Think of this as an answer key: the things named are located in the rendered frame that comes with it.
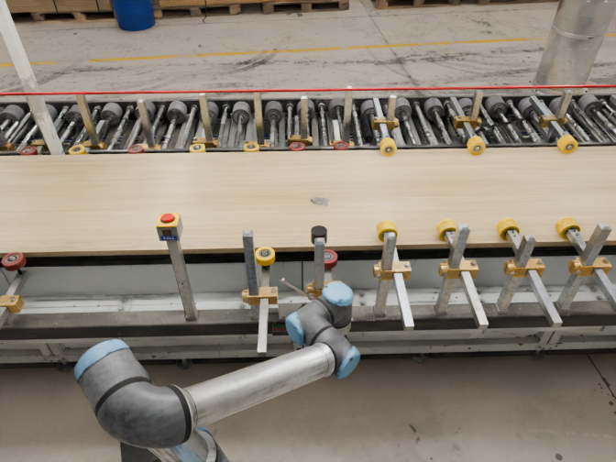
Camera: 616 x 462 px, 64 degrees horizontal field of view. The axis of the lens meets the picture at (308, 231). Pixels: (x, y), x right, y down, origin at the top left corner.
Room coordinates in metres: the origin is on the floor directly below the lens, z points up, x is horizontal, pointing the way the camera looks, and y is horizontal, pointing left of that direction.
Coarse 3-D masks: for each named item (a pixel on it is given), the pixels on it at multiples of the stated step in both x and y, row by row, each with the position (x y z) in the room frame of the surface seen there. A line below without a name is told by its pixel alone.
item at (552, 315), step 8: (512, 232) 1.46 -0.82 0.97; (512, 240) 1.42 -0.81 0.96; (520, 240) 1.42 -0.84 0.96; (512, 248) 1.40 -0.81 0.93; (528, 272) 1.25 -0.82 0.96; (536, 272) 1.25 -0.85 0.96; (528, 280) 1.23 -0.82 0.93; (536, 280) 1.20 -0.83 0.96; (536, 288) 1.17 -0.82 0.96; (544, 288) 1.17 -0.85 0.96; (536, 296) 1.15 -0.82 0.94; (544, 296) 1.13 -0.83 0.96; (544, 304) 1.09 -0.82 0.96; (552, 304) 1.09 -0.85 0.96; (544, 312) 1.08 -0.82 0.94; (552, 312) 1.06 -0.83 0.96; (552, 320) 1.03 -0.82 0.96; (560, 320) 1.03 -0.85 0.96
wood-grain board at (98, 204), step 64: (0, 192) 1.81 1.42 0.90; (64, 192) 1.81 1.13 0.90; (128, 192) 1.81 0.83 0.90; (192, 192) 1.81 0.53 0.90; (256, 192) 1.81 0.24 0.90; (320, 192) 1.81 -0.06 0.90; (384, 192) 1.81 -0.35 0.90; (448, 192) 1.81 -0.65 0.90; (512, 192) 1.81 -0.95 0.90; (576, 192) 1.81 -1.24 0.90; (0, 256) 1.41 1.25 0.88; (64, 256) 1.42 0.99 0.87
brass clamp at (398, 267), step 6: (396, 264) 1.28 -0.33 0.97; (402, 264) 1.28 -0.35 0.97; (378, 270) 1.25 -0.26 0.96; (384, 270) 1.25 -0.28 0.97; (390, 270) 1.25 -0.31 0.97; (396, 270) 1.25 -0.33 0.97; (402, 270) 1.25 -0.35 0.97; (408, 270) 1.25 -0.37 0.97; (378, 276) 1.24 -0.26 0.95; (384, 276) 1.24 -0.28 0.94; (390, 276) 1.24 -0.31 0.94; (402, 276) 1.25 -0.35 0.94; (408, 276) 1.25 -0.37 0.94
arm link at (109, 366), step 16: (96, 352) 0.57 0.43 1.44; (112, 352) 0.58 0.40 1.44; (128, 352) 0.59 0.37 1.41; (80, 368) 0.55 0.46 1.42; (96, 368) 0.54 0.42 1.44; (112, 368) 0.54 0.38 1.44; (128, 368) 0.54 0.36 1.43; (144, 368) 0.59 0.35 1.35; (80, 384) 0.53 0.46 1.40; (96, 384) 0.51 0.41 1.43; (112, 384) 0.50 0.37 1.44; (96, 400) 0.48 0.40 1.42; (96, 416) 0.46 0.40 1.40; (192, 432) 0.61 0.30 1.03; (208, 432) 0.71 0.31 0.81; (176, 448) 0.55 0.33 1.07; (192, 448) 0.57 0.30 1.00; (208, 448) 0.62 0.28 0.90
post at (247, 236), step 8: (248, 232) 1.25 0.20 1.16; (248, 240) 1.24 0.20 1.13; (248, 248) 1.24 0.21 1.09; (248, 256) 1.24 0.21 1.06; (248, 264) 1.24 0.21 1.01; (256, 264) 1.27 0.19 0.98; (248, 272) 1.24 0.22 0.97; (256, 272) 1.24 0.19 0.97; (248, 280) 1.24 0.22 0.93; (256, 280) 1.24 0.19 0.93; (248, 288) 1.24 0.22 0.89; (256, 288) 1.24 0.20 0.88; (256, 312) 1.24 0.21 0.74
